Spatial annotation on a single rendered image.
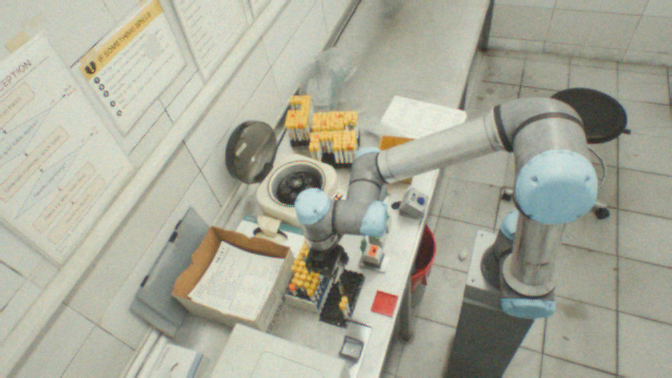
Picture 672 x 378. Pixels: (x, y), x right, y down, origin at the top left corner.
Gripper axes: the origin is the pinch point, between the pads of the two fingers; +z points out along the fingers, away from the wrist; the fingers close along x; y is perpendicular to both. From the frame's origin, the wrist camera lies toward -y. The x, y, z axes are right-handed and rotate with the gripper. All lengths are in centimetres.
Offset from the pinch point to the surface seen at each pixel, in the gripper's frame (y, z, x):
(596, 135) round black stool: -109, 40, 74
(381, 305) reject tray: -0.6, 17.7, 11.8
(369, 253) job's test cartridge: -12.4, 10.1, 4.9
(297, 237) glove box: -12.0, 10.8, -19.3
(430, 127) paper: -75, 16, 10
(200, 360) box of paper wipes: 31.6, 12.5, -31.0
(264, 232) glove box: -10.6, 10.5, -30.5
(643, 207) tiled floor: -128, 105, 115
